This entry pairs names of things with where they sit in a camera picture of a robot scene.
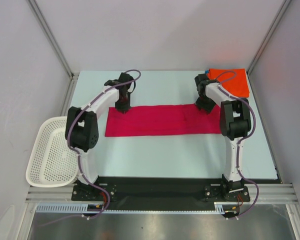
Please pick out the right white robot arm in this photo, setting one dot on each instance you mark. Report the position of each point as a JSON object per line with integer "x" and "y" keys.
{"x": 237, "y": 122}

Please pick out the right aluminium corner post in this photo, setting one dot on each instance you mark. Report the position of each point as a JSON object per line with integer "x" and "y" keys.
{"x": 269, "y": 34}

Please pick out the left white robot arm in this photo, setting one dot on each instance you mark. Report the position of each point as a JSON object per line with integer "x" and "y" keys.
{"x": 82, "y": 129}

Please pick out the white perforated plastic basket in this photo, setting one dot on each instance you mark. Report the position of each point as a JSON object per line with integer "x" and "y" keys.
{"x": 52, "y": 164}

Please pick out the folded orange t-shirt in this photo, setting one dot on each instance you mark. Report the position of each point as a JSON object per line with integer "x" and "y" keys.
{"x": 233, "y": 80}

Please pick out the left slotted cable duct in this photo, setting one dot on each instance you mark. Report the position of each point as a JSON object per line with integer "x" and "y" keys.
{"x": 70, "y": 208}

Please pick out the left aluminium corner post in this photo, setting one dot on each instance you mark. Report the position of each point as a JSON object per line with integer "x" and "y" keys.
{"x": 47, "y": 31}

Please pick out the aluminium corner post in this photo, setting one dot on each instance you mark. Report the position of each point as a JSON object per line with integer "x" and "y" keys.
{"x": 47, "y": 31}
{"x": 269, "y": 34}

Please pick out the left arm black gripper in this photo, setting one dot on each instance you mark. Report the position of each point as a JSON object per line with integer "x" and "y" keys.
{"x": 124, "y": 108}

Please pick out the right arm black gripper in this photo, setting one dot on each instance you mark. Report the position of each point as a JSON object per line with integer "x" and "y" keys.
{"x": 205, "y": 105}

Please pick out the black base mounting strip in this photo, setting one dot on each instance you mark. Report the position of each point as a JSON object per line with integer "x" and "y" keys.
{"x": 148, "y": 193}

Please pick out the crimson red t-shirt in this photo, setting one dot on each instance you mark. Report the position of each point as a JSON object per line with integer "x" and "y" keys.
{"x": 162, "y": 120}

